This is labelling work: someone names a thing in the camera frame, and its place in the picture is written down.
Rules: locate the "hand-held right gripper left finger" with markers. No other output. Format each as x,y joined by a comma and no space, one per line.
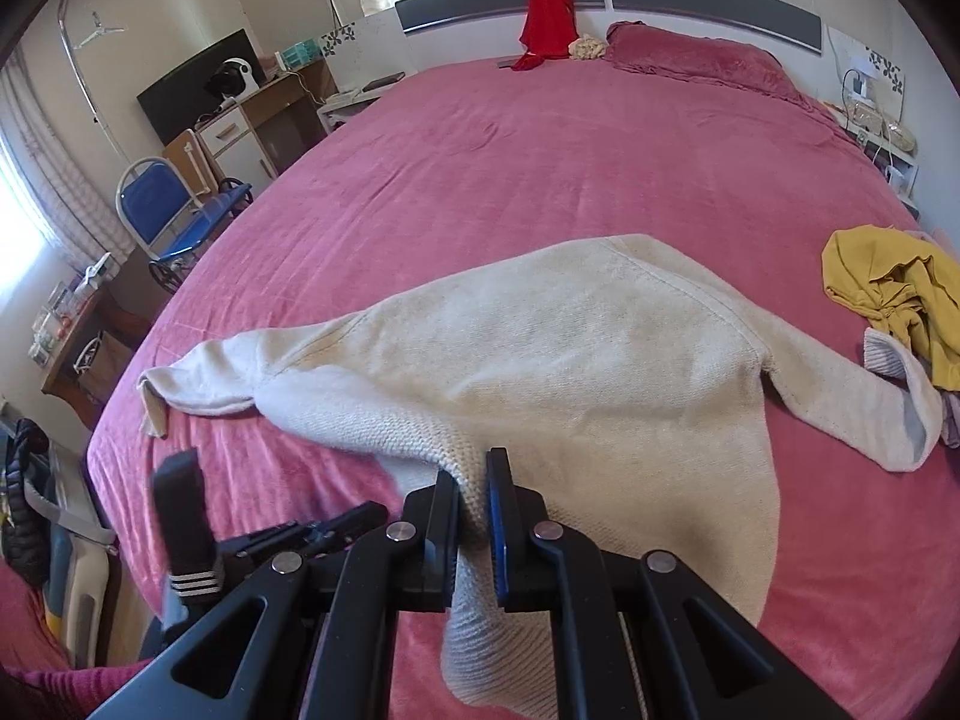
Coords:
442,540

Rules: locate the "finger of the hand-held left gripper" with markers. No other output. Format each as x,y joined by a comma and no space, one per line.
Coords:
184,510

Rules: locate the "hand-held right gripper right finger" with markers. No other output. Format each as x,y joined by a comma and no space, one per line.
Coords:
504,540

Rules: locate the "beige knit sweater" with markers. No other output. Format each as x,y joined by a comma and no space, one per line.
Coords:
562,330

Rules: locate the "black puffer jacket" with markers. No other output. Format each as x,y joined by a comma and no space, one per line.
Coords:
26,495

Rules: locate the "brown paper bag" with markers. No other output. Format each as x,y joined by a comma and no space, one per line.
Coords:
105,367

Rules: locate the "wooden side table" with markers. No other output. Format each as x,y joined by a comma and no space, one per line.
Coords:
112,307

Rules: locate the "person's maroon top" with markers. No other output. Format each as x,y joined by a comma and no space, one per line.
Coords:
45,690

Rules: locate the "blue wheeled cart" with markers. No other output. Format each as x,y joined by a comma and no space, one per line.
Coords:
202,221

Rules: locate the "bright window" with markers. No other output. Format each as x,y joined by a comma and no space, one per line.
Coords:
15,232

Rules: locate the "patterned beige curtain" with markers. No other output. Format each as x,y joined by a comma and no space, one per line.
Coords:
67,202

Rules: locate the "tan wooden board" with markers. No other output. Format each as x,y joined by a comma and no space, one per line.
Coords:
180,154

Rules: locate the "white drawer cabinet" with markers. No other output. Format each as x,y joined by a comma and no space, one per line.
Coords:
232,142

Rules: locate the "pink bed blanket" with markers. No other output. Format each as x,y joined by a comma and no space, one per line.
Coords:
525,165

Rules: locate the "black television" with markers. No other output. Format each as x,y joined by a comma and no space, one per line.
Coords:
172,101

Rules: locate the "wooden desk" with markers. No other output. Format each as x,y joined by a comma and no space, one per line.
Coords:
289,101

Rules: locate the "light pink knit sweater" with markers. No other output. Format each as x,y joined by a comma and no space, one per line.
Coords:
885,352

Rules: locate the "white bedside table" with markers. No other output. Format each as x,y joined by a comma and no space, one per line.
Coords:
341,109

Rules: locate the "yellow garment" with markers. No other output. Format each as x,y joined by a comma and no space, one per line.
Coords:
862,262

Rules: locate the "teal tissue pack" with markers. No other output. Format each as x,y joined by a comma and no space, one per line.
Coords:
298,54

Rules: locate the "white ceiling fan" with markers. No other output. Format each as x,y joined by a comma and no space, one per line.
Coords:
97,31

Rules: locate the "cream scrunchie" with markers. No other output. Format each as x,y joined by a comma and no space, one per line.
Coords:
586,49

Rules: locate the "pink pillow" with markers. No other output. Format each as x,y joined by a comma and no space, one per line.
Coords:
690,56

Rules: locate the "red cloth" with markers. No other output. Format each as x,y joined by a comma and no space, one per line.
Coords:
547,15

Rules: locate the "clear glass container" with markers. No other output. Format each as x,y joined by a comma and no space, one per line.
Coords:
892,136

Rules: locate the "grey white headboard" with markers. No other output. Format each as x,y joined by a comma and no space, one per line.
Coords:
712,4

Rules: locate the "white bedside shelf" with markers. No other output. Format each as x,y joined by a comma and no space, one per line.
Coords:
844,45

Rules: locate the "curved metal rail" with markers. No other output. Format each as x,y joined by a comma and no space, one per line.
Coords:
94,118

